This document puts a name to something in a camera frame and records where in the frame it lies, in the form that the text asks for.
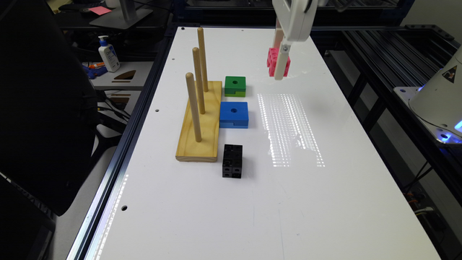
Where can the far wooden peg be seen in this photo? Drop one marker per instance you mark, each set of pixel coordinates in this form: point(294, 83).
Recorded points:
point(202, 55)

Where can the grey side table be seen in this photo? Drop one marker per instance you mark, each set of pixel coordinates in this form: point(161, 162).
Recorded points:
point(130, 76)

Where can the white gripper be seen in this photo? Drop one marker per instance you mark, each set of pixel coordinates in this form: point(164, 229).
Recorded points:
point(294, 23)

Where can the pink sticky note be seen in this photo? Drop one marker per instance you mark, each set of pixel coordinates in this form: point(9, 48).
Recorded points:
point(100, 10)

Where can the middle wooden peg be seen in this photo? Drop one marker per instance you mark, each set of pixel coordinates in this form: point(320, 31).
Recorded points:
point(199, 82)

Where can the wooden peg base board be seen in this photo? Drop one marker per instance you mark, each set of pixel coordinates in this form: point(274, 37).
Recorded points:
point(189, 150)

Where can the black snap-cube block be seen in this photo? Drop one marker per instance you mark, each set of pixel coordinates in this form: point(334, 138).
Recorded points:
point(232, 161)

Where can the blue and orange tool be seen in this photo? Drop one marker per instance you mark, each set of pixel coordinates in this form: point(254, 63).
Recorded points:
point(95, 70)

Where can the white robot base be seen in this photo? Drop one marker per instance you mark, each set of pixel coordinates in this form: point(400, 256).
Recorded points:
point(437, 104)

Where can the white lotion pump bottle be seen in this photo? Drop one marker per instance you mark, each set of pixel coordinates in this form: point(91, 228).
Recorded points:
point(108, 54)

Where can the wooden peg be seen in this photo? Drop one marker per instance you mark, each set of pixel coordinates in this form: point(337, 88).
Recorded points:
point(193, 106)
point(199, 82)
point(202, 55)

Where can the blue block with hole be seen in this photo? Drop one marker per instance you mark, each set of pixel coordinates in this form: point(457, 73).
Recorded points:
point(234, 115)

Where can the pink snap-cube block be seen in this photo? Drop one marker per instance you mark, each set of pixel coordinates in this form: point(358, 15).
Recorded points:
point(272, 59)

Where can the green block with hole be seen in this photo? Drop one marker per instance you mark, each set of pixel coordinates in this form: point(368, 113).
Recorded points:
point(235, 86)

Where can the near wooden peg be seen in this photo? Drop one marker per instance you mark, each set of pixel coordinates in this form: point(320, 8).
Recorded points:
point(193, 106)

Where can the grey monitor stand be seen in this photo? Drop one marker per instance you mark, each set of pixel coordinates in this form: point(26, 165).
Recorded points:
point(123, 17)

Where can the black office chair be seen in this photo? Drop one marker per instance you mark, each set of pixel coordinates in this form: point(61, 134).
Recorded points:
point(49, 116)

